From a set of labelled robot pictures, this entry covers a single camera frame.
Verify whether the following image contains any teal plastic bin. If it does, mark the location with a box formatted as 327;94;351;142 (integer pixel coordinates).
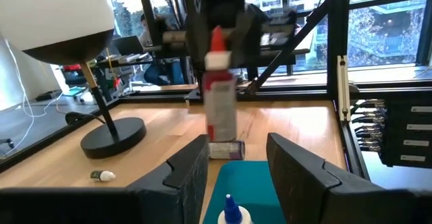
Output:
202;160;288;224

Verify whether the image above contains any small green dropper bottle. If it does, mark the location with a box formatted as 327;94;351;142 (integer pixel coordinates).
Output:
89;169;117;183

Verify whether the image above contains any beige metal strip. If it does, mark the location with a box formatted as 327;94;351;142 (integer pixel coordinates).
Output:
336;55;352;123

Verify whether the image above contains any white globe lamp black base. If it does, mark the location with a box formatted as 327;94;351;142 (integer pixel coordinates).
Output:
0;0;148;160

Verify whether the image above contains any large blue food coloring bottle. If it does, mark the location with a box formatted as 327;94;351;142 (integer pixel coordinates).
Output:
217;193;253;224

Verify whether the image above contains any thin white cable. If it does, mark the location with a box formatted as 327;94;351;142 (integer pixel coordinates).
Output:
3;40;64;157

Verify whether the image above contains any dark laptop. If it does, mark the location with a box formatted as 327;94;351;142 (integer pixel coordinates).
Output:
112;34;145;57

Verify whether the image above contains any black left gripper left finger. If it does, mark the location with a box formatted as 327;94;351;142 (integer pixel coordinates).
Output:
126;134;211;224

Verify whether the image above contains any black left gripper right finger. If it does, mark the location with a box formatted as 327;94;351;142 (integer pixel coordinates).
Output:
265;132;382;224

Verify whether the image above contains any person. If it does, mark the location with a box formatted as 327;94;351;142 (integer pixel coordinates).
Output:
138;13;176;86

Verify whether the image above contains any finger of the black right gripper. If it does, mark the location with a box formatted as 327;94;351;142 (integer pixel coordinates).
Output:
185;24;212;80
231;11;261;68

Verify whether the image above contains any black lamp power cable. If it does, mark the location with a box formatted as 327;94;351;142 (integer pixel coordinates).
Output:
64;111;107;125

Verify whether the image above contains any black controller box stack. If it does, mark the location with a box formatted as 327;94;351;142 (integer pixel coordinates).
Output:
379;97;432;169

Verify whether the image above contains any large purple food coloring bottle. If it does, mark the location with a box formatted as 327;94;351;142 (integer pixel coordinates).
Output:
208;140;246;161

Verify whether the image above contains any large red food coloring bottle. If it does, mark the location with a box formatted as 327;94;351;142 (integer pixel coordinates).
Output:
202;24;239;143

